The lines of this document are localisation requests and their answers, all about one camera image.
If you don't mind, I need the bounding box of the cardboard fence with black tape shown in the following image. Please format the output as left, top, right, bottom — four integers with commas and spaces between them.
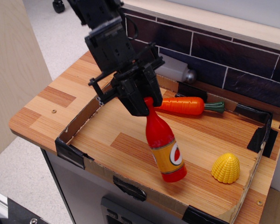
50, 77, 280, 224

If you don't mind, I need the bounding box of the yellow plastic corn piece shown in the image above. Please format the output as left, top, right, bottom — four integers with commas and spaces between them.
211, 153, 240, 184

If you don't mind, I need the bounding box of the black chair caster wheel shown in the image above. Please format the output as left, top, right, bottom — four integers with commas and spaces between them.
52, 0, 65, 14

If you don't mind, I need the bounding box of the red hot sauce bottle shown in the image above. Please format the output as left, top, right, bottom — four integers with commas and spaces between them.
144, 97, 187, 182

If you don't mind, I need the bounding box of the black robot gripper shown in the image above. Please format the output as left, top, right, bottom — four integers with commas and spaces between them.
85, 17, 164, 117

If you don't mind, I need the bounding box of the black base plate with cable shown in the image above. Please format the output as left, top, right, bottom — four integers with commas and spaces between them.
0, 198, 48, 224

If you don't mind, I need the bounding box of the orange plastic toy carrot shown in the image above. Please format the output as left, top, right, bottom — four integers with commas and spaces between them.
157, 97, 225, 115

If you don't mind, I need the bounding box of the grey salt shaker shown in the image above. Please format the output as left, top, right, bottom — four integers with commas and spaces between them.
155, 54, 197, 84

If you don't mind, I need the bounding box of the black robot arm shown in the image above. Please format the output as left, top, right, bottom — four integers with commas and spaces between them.
69, 0, 165, 116

